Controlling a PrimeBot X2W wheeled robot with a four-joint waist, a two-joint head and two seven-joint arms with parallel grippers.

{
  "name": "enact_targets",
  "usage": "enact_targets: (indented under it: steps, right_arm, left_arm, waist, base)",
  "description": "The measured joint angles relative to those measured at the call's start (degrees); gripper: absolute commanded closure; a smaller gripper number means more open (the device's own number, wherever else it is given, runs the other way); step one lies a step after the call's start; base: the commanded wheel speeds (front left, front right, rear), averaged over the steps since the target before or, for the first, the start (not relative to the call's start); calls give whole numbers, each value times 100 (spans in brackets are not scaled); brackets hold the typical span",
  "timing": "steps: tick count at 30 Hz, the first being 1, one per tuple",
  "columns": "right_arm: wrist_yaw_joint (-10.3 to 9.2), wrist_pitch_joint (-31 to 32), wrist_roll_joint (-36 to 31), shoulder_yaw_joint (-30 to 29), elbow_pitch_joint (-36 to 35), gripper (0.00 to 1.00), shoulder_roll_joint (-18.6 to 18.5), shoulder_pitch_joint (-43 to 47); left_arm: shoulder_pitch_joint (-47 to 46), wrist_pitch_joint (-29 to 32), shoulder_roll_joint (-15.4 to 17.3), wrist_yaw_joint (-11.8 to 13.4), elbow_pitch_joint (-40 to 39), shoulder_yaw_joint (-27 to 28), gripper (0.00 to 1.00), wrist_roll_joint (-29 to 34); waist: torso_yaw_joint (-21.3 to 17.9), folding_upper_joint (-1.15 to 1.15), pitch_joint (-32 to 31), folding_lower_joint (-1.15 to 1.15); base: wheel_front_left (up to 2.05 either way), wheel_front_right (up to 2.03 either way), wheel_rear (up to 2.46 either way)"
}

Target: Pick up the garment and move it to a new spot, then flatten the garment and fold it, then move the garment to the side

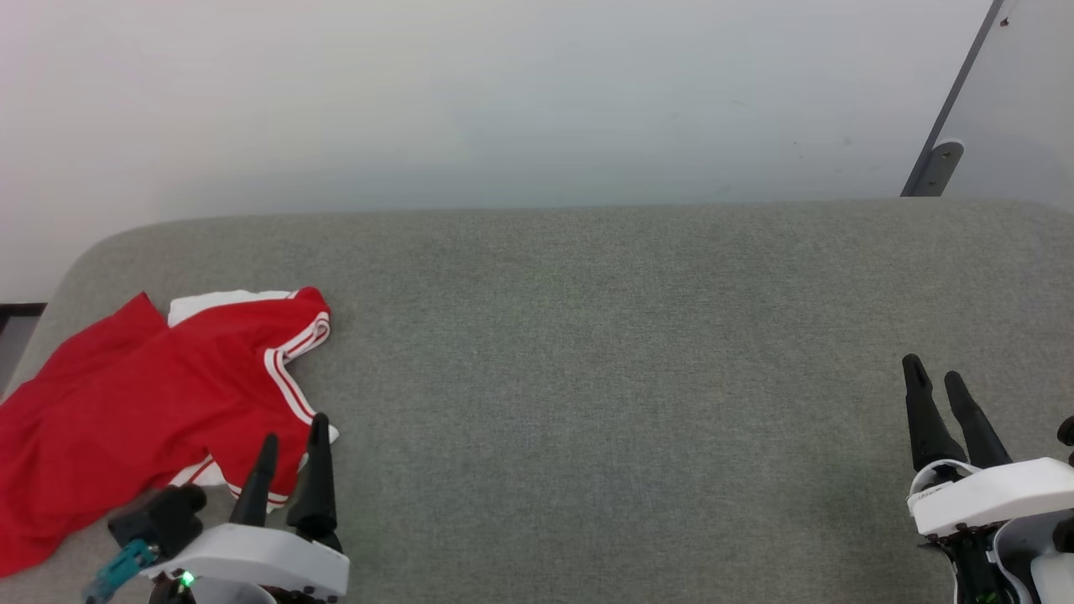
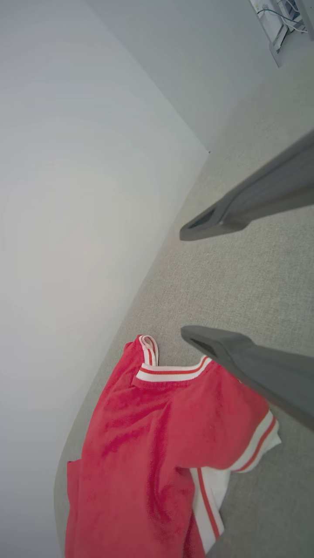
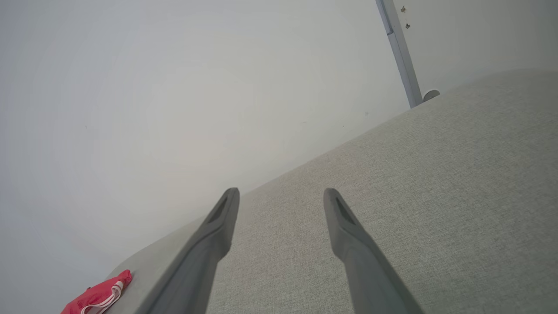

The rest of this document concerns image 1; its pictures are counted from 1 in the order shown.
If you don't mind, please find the grey fabric sofa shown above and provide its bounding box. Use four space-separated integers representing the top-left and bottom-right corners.
0 199 1074 604

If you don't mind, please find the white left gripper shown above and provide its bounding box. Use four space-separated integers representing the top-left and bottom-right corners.
141 414 350 601

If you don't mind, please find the red and white shirt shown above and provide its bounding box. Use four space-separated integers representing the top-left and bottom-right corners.
0 287 341 580

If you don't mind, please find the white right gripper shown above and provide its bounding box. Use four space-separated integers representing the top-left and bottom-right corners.
902 354 1074 539

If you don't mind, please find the grey post foot bracket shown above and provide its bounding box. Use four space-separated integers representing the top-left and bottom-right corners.
910 140 965 198

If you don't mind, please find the teal cable connector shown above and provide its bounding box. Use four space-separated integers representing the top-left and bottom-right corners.
83 539 159 603

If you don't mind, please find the pale partition panel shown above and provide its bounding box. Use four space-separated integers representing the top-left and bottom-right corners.
938 0 1074 211

